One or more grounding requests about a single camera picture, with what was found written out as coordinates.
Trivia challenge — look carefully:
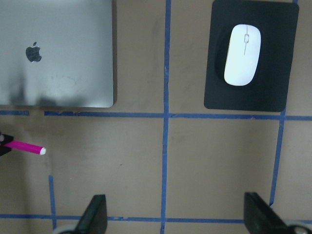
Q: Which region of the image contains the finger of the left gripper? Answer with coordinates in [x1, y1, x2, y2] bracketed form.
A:
[0, 146, 12, 156]
[0, 134, 14, 144]

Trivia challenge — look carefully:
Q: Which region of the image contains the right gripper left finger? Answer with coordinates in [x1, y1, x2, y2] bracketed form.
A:
[74, 195, 107, 234]

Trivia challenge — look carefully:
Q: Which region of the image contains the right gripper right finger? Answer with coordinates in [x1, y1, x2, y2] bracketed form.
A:
[243, 192, 295, 234]

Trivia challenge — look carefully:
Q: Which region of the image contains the pink marker pen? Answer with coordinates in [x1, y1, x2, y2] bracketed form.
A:
[4, 140, 46, 155]

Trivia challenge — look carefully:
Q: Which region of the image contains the white computer mouse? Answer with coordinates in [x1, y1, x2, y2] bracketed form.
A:
[224, 24, 261, 86]

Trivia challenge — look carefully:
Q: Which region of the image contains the black mousepad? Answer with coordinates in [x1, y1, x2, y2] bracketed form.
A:
[204, 0, 299, 112]

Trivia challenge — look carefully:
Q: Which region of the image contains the silver closed laptop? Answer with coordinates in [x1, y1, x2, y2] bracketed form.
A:
[0, 0, 114, 108]

